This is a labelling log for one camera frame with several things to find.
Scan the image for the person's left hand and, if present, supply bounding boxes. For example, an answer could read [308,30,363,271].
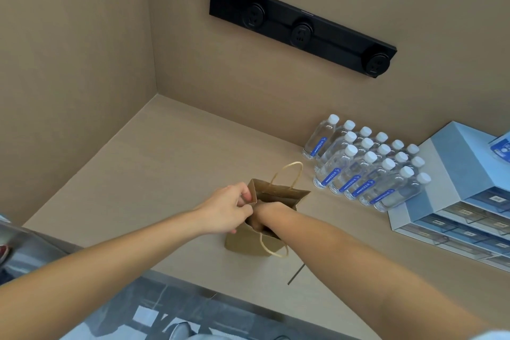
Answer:
[194,183,254,235]

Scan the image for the blue drawer organiser box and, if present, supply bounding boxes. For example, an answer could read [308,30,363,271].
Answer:
[387,121,510,273]

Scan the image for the brown paper bag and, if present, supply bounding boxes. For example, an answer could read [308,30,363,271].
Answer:
[224,161,311,259]

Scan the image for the person's left forearm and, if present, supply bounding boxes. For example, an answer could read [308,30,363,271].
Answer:
[0,208,205,340]

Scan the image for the thin black stick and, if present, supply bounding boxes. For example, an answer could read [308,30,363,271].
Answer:
[287,263,306,286]

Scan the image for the person's right hand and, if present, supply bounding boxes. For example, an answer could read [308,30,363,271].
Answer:
[244,200,280,238]

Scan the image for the light blue sleeve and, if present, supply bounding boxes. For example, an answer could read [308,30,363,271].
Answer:
[473,329,510,340]

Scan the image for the group of clear water bottles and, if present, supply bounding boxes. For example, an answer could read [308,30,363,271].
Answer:
[301,114,432,213]

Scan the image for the black wall power strip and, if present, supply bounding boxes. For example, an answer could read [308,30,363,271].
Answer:
[209,0,398,80]

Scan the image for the person's right forearm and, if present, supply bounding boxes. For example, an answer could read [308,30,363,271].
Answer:
[259,203,500,340]

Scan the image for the shiny metal cart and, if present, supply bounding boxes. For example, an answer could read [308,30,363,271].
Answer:
[0,213,85,286]

